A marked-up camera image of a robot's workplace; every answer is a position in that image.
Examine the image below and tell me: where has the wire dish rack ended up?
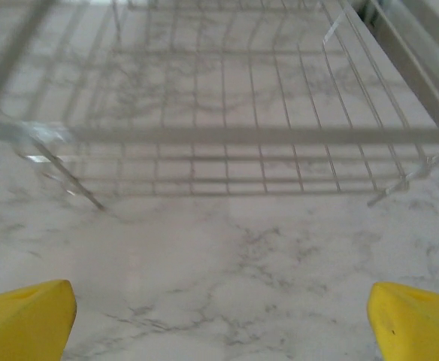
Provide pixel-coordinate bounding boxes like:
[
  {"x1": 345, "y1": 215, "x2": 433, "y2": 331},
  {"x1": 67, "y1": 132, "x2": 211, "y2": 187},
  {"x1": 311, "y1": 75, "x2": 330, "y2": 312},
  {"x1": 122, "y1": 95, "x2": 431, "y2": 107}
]
[{"x1": 0, "y1": 0, "x2": 439, "y2": 210}]

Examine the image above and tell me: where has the aluminium table side rail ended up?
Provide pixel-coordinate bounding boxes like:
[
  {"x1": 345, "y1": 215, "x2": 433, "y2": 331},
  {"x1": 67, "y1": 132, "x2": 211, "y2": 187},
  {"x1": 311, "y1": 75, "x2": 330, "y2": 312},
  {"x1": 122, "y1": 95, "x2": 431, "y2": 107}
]
[{"x1": 358, "y1": 0, "x2": 439, "y2": 114}]

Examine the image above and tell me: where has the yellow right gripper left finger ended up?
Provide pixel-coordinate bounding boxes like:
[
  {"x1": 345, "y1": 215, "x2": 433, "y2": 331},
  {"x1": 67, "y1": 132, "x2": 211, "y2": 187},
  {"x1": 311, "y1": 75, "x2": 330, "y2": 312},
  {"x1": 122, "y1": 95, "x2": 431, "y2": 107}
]
[{"x1": 0, "y1": 278, "x2": 78, "y2": 361}]

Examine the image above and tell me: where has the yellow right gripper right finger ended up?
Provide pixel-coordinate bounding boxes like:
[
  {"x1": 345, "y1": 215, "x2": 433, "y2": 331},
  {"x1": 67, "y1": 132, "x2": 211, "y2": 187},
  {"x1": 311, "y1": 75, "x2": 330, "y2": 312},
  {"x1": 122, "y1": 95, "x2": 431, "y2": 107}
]
[{"x1": 367, "y1": 281, "x2": 439, "y2": 361}]

